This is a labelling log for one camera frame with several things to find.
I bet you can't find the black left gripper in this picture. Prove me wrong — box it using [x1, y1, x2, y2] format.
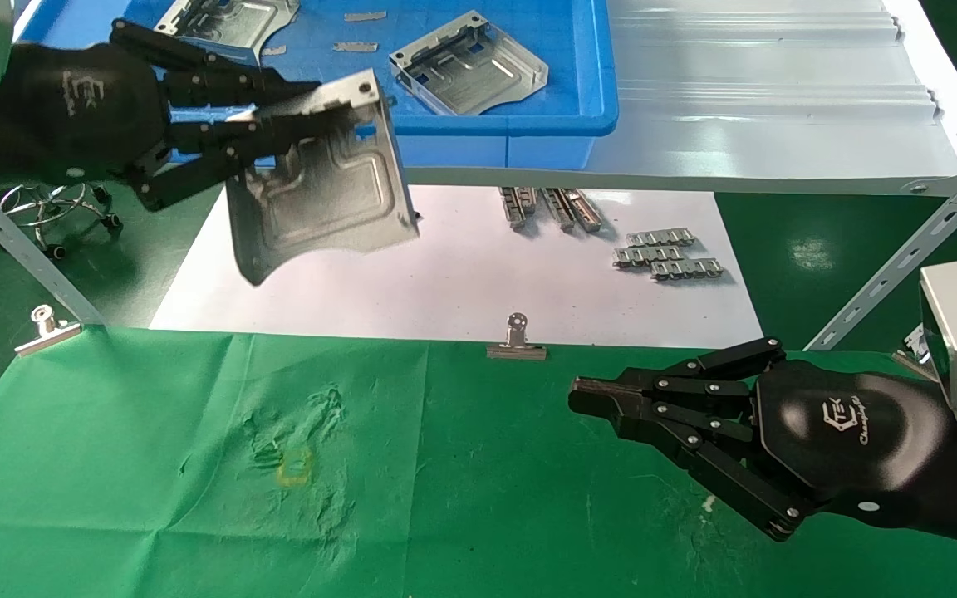
[3, 18, 356, 212]

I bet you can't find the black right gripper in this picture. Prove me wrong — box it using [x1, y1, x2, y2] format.
[569, 337, 955, 542]

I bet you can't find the sheet metal bracket part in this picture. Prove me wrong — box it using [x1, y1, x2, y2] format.
[390, 11, 550, 117]
[224, 69, 422, 288]
[154, 0, 302, 66]

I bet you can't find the chrome stool base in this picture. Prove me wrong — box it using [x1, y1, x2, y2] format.
[0, 179, 124, 259]

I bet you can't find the perforated steel angle strut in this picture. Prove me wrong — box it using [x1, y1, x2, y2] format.
[0, 187, 106, 326]
[807, 145, 957, 350]

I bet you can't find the white paper sheet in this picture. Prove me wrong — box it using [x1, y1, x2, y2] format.
[150, 183, 763, 349]

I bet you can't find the blue plastic bin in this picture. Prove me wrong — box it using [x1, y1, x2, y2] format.
[17, 0, 620, 169]

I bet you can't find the green cloth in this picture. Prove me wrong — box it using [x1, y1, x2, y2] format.
[0, 324, 957, 598]

